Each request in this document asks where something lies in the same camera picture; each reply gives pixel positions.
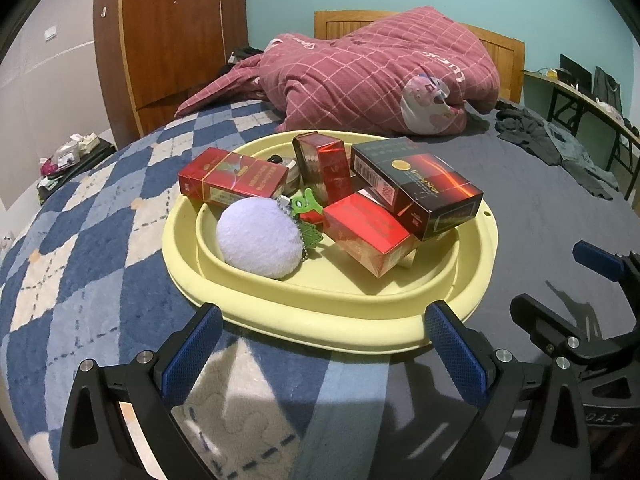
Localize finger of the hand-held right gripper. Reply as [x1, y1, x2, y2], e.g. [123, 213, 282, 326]
[572, 240, 640, 291]
[510, 293, 598, 368]

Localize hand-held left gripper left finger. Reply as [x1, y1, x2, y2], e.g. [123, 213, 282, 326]
[59, 302, 224, 480]

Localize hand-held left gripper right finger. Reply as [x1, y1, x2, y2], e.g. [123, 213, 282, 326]
[424, 301, 592, 480]

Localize pale yellow plastic basin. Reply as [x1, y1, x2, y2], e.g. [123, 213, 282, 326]
[161, 130, 500, 352]

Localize pale purple plush ball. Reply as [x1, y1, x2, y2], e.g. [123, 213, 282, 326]
[215, 197, 307, 279]

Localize red box with tan side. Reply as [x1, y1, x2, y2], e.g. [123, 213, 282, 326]
[323, 192, 420, 279]

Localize dark green leaf charm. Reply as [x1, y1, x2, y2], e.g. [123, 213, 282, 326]
[297, 220, 324, 252]

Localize black and red box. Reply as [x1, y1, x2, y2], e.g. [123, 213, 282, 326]
[350, 140, 485, 242]

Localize long red gold carton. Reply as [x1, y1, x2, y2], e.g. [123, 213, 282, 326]
[178, 148, 290, 209]

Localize green plastic clip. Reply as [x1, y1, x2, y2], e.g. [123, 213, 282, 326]
[291, 187, 331, 217]

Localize grey lidded container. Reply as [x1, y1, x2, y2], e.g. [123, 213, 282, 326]
[270, 154, 302, 197]

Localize red box with grey side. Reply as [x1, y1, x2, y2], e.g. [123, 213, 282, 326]
[292, 134, 353, 207]

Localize grey-blue clothes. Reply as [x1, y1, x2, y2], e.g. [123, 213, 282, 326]
[542, 122, 621, 202]

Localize blue white checkered blanket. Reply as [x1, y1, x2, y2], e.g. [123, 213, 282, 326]
[0, 102, 401, 480]

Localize folding desk with black legs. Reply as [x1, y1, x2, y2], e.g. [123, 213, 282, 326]
[522, 69, 640, 196]

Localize black bag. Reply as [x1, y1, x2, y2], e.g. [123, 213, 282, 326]
[592, 67, 623, 111]

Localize black laptop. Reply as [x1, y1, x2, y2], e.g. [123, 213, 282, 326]
[559, 53, 592, 90]

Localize black side table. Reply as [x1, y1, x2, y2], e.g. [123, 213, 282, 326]
[36, 137, 118, 206]

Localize clutter pile on side table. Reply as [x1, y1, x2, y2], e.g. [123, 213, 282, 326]
[39, 132, 101, 178]

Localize pink checked quilt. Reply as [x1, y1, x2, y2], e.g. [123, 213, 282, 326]
[175, 6, 501, 135]

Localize dark clothes heap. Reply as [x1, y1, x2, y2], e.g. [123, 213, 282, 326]
[227, 46, 266, 68]

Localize brown wooden wardrobe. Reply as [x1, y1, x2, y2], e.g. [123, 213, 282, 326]
[93, 0, 249, 146]

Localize wooden bed headboard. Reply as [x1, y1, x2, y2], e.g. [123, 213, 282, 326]
[314, 10, 526, 103]

